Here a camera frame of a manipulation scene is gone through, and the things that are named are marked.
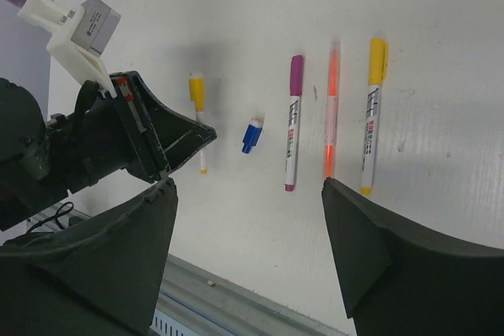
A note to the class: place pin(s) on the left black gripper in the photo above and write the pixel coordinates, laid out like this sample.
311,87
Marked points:
134,131

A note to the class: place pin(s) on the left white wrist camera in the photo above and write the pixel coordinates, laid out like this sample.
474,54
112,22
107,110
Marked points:
78,36

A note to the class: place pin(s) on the white pen purple end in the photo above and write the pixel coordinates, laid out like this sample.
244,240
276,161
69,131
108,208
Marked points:
292,144

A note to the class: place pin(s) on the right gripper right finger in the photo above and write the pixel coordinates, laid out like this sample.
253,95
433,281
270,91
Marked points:
398,277

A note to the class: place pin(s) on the blue pen cap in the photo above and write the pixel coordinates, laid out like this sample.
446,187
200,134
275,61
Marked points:
253,133

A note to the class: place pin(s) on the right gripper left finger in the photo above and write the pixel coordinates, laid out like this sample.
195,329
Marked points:
101,276

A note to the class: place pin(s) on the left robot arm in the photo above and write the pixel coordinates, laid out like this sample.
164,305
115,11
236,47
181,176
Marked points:
44,161

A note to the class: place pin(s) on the short yellow pen cap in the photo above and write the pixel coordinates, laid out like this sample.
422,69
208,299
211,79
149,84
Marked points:
378,60

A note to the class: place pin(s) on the white marker yellow end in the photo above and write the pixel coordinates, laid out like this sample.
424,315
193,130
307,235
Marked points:
372,117

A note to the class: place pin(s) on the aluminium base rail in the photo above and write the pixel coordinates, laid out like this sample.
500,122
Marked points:
235,310

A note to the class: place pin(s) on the perforated cable duct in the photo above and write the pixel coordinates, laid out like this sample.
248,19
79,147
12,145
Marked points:
181,321

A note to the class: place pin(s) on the purple pen cap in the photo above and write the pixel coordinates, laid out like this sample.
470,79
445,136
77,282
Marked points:
296,75

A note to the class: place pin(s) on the orange highlighter pen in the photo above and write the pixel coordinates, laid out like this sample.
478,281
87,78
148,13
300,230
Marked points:
331,110

